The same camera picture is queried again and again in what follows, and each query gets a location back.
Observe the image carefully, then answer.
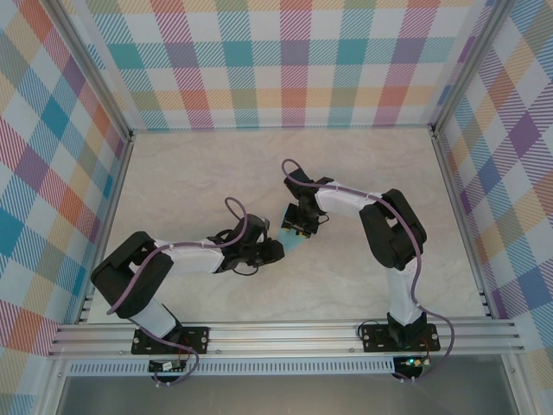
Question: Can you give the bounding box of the light blue cloth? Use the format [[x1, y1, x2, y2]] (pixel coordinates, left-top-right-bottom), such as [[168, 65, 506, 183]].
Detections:
[[276, 205, 310, 252]]

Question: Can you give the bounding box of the black base plate right arm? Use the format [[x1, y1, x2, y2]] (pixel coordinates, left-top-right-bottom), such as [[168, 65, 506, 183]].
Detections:
[[361, 322, 441, 354]]

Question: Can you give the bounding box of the black base plate left arm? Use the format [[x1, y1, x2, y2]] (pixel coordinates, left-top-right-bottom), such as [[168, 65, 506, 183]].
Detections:
[[130, 324, 212, 356]]

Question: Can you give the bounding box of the grey metal panel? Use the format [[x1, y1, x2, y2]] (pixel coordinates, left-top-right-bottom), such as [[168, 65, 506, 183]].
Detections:
[[55, 374, 519, 415]]

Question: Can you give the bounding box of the circuit board black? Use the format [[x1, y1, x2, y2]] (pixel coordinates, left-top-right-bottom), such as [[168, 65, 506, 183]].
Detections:
[[149, 359, 189, 374]]

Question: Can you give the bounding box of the circuit board with green light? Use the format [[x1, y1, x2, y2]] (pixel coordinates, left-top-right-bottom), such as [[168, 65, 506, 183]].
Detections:
[[395, 354, 433, 371]]

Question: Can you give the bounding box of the aluminium mounting rail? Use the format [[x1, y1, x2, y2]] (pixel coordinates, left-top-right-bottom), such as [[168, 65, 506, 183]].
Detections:
[[47, 317, 526, 360]]

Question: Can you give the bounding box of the perforated metal cable tray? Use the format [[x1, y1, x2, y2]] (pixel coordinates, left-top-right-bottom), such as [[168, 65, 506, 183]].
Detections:
[[67, 359, 397, 376]]

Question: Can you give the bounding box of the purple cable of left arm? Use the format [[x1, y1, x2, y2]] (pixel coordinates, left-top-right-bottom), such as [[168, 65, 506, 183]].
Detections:
[[105, 196, 251, 387]]

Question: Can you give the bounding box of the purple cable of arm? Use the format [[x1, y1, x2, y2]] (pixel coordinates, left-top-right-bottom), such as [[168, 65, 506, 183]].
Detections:
[[105, 196, 251, 387], [281, 158, 454, 384]]

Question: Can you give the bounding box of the aluminium side rail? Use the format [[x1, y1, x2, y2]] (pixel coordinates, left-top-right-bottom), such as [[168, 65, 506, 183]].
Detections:
[[430, 128, 497, 320], [76, 131, 136, 324]]

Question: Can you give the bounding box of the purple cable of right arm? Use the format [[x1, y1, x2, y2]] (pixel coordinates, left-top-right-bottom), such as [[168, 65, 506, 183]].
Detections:
[[281, 158, 454, 384]]

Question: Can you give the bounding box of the aluminium frame post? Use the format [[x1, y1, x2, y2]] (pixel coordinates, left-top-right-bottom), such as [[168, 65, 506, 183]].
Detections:
[[427, 0, 511, 137], [51, 0, 133, 139]]

